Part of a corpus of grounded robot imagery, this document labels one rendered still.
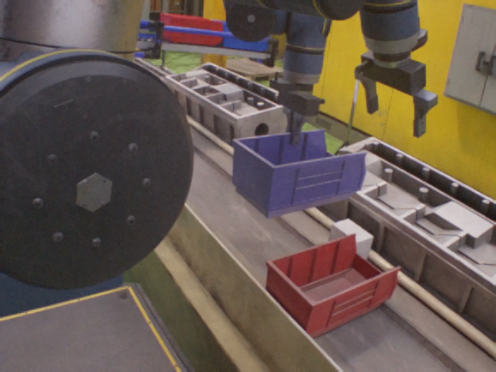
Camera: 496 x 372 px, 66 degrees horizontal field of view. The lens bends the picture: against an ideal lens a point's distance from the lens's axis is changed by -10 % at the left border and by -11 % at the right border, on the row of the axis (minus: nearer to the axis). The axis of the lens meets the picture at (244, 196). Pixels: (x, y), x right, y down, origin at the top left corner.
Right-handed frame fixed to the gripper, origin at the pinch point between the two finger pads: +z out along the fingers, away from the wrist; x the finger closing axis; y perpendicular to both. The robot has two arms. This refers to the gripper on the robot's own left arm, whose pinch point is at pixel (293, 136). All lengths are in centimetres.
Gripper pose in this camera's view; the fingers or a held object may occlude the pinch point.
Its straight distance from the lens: 123.8
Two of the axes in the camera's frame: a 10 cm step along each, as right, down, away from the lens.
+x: -5.2, -4.4, 7.3
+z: -0.9, 8.8, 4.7
